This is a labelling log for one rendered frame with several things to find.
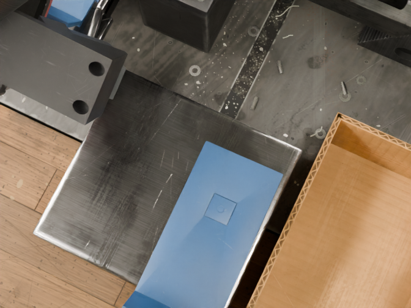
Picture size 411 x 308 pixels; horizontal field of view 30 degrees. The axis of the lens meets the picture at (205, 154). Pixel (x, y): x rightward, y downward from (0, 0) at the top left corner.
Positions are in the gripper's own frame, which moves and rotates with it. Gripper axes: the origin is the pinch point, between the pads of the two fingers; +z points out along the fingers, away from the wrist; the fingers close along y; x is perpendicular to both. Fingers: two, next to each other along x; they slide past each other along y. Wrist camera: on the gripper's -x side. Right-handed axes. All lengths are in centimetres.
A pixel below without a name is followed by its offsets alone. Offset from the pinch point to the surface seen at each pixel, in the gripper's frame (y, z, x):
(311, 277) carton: -10.8, 2.6, -28.9
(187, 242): -12.1, 0.7, -18.6
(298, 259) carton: -10.1, 3.2, -27.4
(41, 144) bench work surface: -11.9, 5.0, -3.5
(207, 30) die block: 3.1, 6.9, -12.3
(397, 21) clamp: 10.3, 6.9, -25.8
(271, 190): -6.0, 3.8, -22.9
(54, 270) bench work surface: -19.5, 0.2, -9.7
